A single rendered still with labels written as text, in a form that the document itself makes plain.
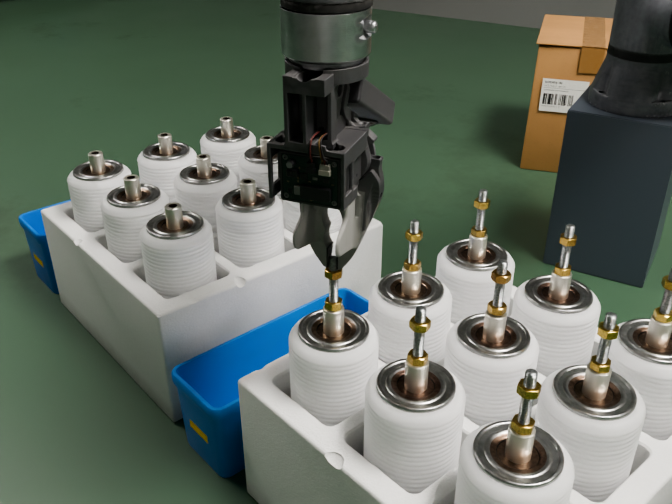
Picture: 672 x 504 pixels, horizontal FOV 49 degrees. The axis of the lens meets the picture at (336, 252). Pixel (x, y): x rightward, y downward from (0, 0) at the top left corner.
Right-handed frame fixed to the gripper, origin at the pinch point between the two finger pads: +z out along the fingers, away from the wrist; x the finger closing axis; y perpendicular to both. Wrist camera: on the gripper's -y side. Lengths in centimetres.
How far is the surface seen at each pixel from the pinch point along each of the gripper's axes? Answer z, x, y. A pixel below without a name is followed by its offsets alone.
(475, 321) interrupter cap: 8.9, 13.7, -5.9
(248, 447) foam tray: 25.7, -9.1, 4.6
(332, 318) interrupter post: 6.9, 0.3, 1.7
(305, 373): 11.9, -1.3, 5.3
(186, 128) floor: 34, -83, -103
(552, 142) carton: 27, 12, -109
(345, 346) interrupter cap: 8.8, 2.3, 3.3
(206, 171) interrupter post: 8.3, -32.1, -28.9
